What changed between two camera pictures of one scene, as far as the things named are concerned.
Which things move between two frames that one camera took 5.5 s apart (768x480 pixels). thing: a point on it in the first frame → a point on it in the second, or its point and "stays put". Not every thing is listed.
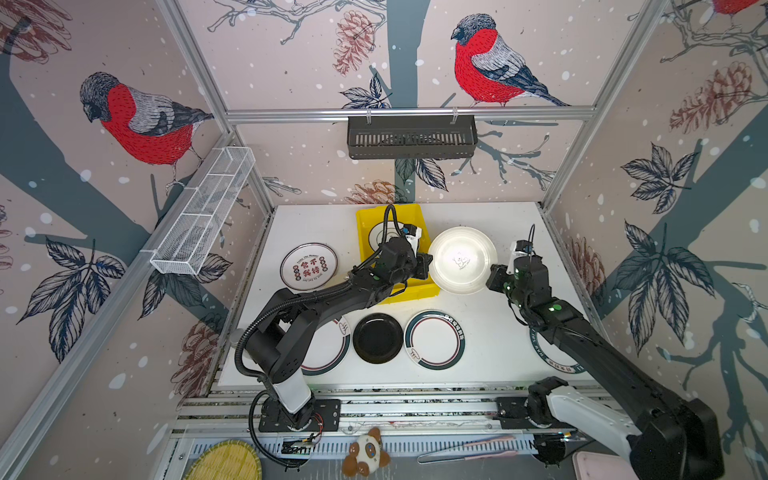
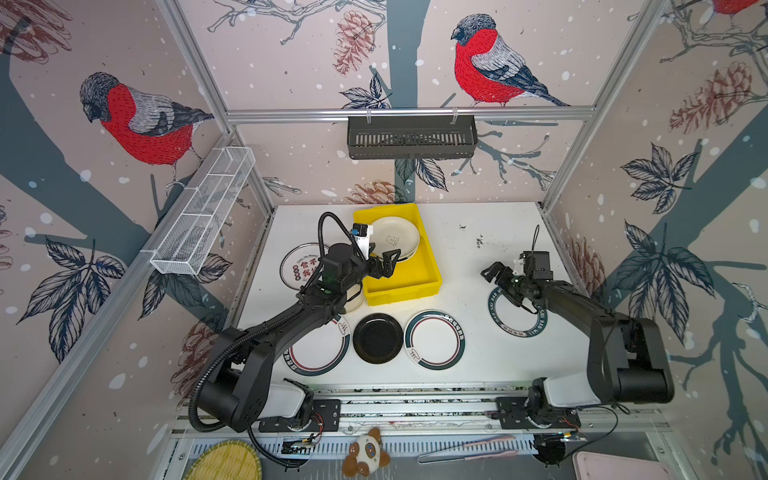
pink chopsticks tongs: [496, 454] stays put
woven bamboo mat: [227, 460] stays put
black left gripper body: [408, 271] → [358, 272]
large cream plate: [462, 258] → [395, 233]
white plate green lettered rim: [553, 355] → [515, 320]
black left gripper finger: [423, 261] → [389, 260]
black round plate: [378, 338] stays put
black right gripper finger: [497, 277] stays put
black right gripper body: [514, 295] stays put
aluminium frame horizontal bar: [411, 114] stays put
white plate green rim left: [328, 348] stays put
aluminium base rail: [232, 411] stays put
